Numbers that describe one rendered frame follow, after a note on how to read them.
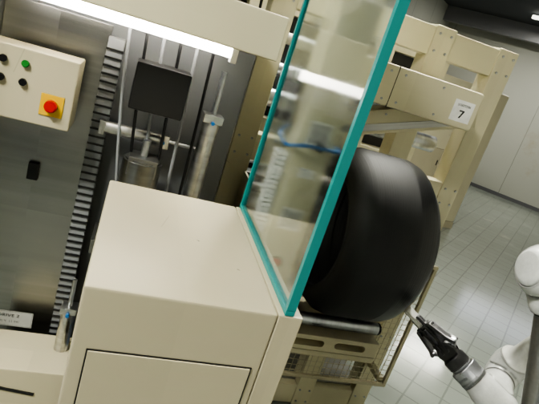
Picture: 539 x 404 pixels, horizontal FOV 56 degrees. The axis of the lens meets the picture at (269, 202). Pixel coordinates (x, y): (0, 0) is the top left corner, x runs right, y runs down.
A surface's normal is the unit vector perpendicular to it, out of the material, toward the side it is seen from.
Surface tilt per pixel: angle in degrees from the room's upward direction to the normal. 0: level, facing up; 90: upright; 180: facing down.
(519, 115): 90
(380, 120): 90
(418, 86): 90
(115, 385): 90
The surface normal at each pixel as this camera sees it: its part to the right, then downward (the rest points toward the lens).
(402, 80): 0.21, 0.37
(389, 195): 0.36, -0.40
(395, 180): 0.36, -0.59
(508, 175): -0.52, 0.10
